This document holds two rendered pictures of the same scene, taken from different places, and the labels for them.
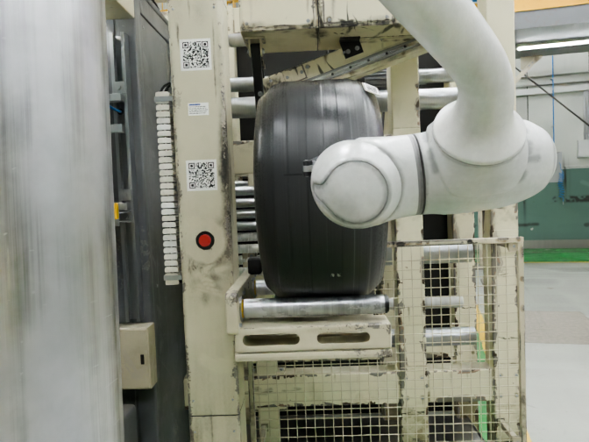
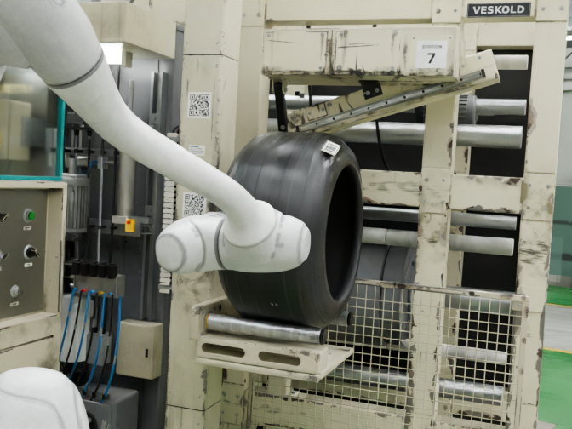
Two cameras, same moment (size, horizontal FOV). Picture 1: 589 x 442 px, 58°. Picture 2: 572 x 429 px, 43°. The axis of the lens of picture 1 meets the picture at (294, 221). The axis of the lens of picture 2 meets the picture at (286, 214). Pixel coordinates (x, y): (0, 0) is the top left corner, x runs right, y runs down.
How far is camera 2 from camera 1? 0.95 m
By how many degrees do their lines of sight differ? 18
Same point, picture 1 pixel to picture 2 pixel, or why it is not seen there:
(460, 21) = (185, 176)
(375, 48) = (394, 91)
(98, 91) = not seen: outside the picture
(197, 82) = (198, 128)
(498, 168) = (249, 249)
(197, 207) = not seen: hidden behind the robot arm
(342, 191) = (160, 251)
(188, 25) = (196, 81)
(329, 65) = (350, 105)
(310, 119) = (263, 174)
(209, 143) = not seen: hidden behind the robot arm
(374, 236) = (301, 277)
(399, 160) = (204, 236)
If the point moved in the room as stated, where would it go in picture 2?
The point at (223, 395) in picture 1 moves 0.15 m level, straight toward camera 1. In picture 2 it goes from (193, 391) to (177, 407)
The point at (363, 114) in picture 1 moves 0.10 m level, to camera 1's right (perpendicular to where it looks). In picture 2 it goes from (306, 173) to (344, 175)
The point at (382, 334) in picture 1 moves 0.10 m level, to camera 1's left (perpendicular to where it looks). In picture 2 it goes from (311, 362) to (275, 357)
